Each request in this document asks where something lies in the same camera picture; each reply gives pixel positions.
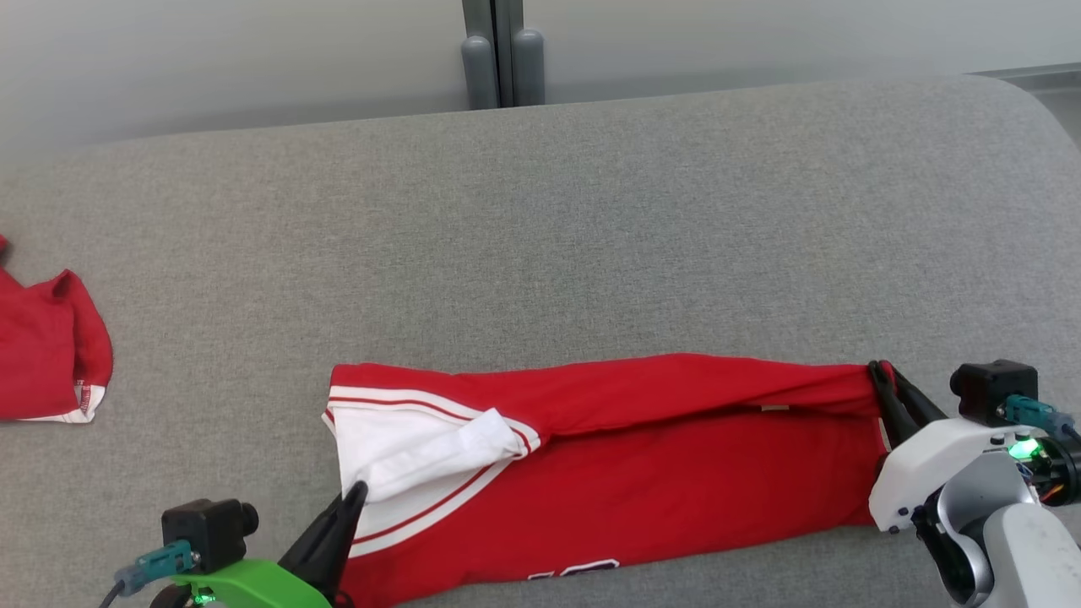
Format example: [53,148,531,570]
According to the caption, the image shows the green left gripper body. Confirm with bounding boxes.
[150,557,337,608]

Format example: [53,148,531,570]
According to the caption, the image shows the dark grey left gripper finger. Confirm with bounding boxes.
[325,481,370,605]
[279,494,354,592]

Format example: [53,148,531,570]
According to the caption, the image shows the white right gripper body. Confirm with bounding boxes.
[870,418,1014,533]

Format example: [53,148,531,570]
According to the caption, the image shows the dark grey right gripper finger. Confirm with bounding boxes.
[868,361,915,448]
[883,361,947,433]

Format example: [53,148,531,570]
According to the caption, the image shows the red white jersey shirt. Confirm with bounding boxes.
[323,352,898,608]

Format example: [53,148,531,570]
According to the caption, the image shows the red shorts with white trim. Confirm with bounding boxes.
[0,235,114,423]

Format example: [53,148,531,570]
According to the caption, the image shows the left camera cable teal plug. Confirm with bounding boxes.
[100,540,202,608]

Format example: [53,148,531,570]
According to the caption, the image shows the camera cable teal plug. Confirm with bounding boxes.
[1001,394,1080,444]
[100,540,202,608]

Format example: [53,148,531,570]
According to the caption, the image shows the right camera cable teal plug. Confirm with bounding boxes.
[1001,394,1080,444]

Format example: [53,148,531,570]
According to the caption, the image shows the grey partition base rail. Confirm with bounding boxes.
[971,62,1081,89]

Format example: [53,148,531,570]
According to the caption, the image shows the grey double partition post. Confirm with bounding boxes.
[460,0,546,111]

